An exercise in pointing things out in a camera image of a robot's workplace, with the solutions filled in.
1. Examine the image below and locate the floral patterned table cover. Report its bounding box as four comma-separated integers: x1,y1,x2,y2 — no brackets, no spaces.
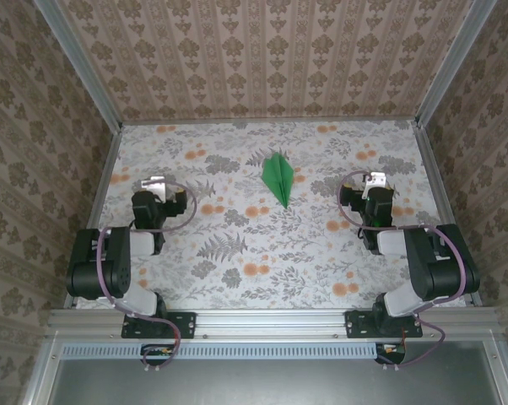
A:
74,119,468,311

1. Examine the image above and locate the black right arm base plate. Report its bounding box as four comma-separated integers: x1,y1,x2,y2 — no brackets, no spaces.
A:
345,310,424,339

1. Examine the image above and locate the green paper sheet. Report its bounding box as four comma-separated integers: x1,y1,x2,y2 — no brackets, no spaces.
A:
261,151,296,210

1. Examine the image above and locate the grey sheet metal panel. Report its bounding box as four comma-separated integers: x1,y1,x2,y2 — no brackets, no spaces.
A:
46,356,506,405

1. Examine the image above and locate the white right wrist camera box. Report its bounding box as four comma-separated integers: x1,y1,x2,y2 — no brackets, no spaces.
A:
362,170,386,202

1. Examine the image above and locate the aluminium table side rail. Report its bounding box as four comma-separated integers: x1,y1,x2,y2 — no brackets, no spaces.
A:
62,124,124,308
413,121,484,308

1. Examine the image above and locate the aluminium table end rail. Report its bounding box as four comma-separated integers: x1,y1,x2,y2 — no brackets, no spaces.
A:
121,117,419,127

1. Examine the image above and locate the aluminium frame post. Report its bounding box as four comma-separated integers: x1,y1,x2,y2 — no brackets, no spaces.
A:
33,0,124,132
413,0,502,127

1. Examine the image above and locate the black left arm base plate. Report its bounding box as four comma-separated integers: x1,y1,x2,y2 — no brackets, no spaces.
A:
122,310,197,340

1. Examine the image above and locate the aluminium mounting rail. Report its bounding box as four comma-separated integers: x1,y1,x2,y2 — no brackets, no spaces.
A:
46,306,506,341

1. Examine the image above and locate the grey slotted cable duct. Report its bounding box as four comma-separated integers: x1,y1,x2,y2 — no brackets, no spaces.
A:
61,341,380,359

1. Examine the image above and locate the black electronics box with wires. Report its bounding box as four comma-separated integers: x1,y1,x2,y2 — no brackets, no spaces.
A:
139,343,176,367
374,342,408,366

